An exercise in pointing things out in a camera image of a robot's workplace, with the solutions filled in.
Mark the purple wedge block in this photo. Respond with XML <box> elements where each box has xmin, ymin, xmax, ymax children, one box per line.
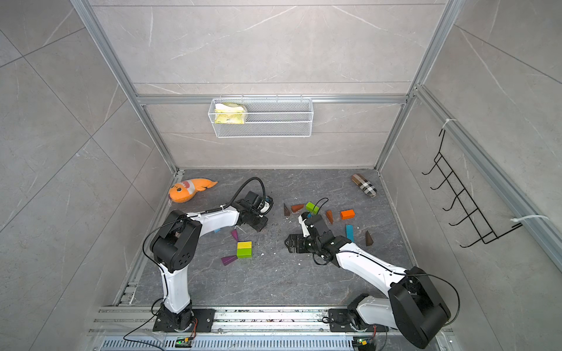
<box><xmin>231</xmin><ymin>229</ymin><xmax>239</xmax><ymax>242</ymax></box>
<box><xmin>221</xmin><ymin>255</ymin><xmax>238</xmax><ymax>266</ymax></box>

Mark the yellow rectangular block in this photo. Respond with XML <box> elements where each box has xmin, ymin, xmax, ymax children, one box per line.
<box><xmin>237</xmin><ymin>241</ymin><xmax>253</xmax><ymax>250</ymax></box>

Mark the green rectangular block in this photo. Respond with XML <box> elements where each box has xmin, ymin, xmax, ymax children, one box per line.
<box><xmin>237</xmin><ymin>248</ymin><xmax>253</xmax><ymax>259</ymax></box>

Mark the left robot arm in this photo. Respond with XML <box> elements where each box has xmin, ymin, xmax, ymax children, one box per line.
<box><xmin>149</xmin><ymin>191</ymin><xmax>274</xmax><ymax>331</ymax></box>

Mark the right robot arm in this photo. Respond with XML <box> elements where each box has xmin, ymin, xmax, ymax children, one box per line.
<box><xmin>285</xmin><ymin>212</ymin><xmax>453</xmax><ymax>349</ymax></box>

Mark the reddish brown wedge block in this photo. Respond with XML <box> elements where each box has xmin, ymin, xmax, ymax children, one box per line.
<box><xmin>291</xmin><ymin>204</ymin><xmax>305</xmax><ymax>213</ymax></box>

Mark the light green block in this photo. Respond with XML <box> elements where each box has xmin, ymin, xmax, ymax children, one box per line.
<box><xmin>305</xmin><ymin>202</ymin><xmax>320</xmax><ymax>215</ymax></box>

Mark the teal flat block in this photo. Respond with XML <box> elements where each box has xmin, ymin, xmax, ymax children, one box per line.
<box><xmin>345</xmin><ymin>225</ymin><xmax>354</xmax><ymax>242</ymax></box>

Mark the orange rectangular block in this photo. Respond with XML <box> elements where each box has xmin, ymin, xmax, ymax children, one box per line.
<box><xmin>340</xmin><ymin>209</ymin><xmax>356</xmax><ymax>220</ymax></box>

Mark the orange fish plush toy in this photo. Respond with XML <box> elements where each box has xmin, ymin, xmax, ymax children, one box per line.
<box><xmin>168</xmin><ymin>178</ymin><xmax>218</xmax><ymax>203</ymax></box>

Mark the plaid brown case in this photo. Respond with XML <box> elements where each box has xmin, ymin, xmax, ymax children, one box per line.
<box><xmin>351</xmin><ymin>173</ymin><xmax>378</xmax><ymax>198</ymax></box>

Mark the yellow white cloth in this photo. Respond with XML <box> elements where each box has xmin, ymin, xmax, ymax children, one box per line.
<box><xmin>214</xmin><ymin>102</ymin><xmax>247</xmax><ymax>124</ymax></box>

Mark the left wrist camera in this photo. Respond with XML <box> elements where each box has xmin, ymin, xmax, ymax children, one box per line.
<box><xmin>259</xmin><ymin>196</ymin><xmax>274</xmax><ymax>216</ymax></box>

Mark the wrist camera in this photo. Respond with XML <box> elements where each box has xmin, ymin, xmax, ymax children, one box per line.
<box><xmin>299</xmin><ymin>213</ymin><xmax>310</xmax><ymax>238</ymax></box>
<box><xmin>259</xmin><ymin>196</ymin><xmax>274</xmax><ymax>216</ymax></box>

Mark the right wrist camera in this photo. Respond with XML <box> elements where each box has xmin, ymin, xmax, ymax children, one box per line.
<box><xmin>299</xmin><ymin>213</ymin><xmax>310</xmax><ymax>238</ymax></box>

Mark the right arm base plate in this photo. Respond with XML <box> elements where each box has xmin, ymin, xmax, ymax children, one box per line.
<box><xmin>322</xmin><ymin>309</ymin><xmax>389</xmax><ymax>333</ymax></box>

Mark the white wire mesh basket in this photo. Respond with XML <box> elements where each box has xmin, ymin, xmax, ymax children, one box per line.
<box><xmin>208</xmin><ymin>97</ymin><xmax>314</xmax><ymax>138</ymax></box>

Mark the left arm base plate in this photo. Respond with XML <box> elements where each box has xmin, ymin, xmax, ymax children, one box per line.
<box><xmin>152</xmin><ymin>307</ymin><xmax>216</xmax><ymax>333</ymax></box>

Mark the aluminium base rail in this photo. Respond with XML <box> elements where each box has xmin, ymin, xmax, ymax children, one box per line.
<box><xmin>87</xmin><ymin>306</ymin><xmax>415</xmax><ymax>350</ymax></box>

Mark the black wire hook rack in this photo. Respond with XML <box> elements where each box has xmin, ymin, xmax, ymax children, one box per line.
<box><xmin>421</xmin><ymin>130</ymin><xmax>522</xmax><ymax>249</ymax></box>

